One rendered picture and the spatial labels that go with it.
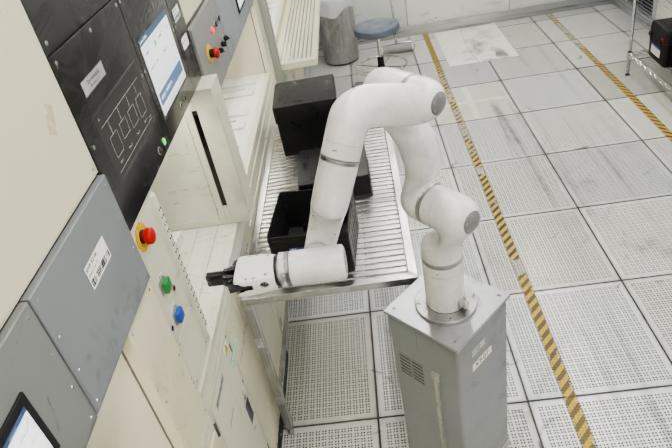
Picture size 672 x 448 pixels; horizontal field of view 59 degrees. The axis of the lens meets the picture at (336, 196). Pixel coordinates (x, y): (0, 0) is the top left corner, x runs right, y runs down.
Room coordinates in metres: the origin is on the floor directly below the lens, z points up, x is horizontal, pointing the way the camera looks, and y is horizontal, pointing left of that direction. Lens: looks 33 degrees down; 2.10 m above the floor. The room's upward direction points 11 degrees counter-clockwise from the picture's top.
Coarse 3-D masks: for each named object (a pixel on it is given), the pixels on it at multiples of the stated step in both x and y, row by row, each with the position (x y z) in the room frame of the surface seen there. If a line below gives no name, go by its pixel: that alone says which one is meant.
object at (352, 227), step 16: (288, 192) 1.87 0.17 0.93; (304, 192) 1.85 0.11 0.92; (352, 192) 1.80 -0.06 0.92; (288, 208) 1.87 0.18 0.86; (304, 208) 1.86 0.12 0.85; (352, 208) 1.73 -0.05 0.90; (272, 224) 1.70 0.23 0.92; (288, 224) 1.87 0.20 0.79; (304, 224) 1.83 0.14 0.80; (352, 224) 1.67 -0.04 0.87; (272, 240) 1.60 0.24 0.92; (288, 240) 1.59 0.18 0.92; (304, 240) 1.58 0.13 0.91; (352, 240) 1.61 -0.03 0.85; (352, 256) 1.56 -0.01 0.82
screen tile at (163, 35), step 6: (162, 30) 1.70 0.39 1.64; (168, 30) 1.75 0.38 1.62; (162, 36) 1.69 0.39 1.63; (168, 36) 1.74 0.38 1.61; (162, 42) 1.67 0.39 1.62; (174, 48) 1.75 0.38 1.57; (168, 54) 1.69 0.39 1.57; (174, 54) 1.74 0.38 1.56; (168, 60) 1.67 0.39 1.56; (174, 60) 1.72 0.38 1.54; (168, 66) 1.65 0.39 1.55
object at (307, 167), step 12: (300, 156) 2.24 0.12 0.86; (312, 156) 2.22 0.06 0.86; (300, 168) 2.14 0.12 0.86; (312, 168) 2.12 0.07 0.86; (360, 168) 2.05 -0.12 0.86; (300, 180) 2.05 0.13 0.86; (312, 180) 2.03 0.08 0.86; (360, 180) 1.99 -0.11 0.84; (360, 192) 1.99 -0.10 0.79; (372, 192) 2.00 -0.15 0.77
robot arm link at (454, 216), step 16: (432, 192) 1.32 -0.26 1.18; (448, 192) 1.30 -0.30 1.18; (432, 208) 1.28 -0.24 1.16; (448, 208) 1.25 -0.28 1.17; (464, 208) 1.24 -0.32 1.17; (432, 224) 1.27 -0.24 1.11; (448, 224) 1.23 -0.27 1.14; (464, 224) 1.22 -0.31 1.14; (432, 240) 1.31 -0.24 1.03; (448, 240) 1.23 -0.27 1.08; (432, 256) 1.28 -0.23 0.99; (448, 256) 1.27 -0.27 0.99
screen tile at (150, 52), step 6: (150, 42) 1.58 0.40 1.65; (150, 48) 1.56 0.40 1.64; (156, 48) 1.61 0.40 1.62; (144, 54) 1.51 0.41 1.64; (150, 54) 1.55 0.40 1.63; (156, 54) 1.59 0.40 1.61; (150, 60) 1.54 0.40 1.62; (162, 60) 1.62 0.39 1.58; (162, 66) 1.61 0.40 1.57; (156, 72) 1.55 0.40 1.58; (162, 72) 1.59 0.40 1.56; (156, 78) 1.53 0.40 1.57; (162, 78) 1.58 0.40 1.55; (156, 84) 1.52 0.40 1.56
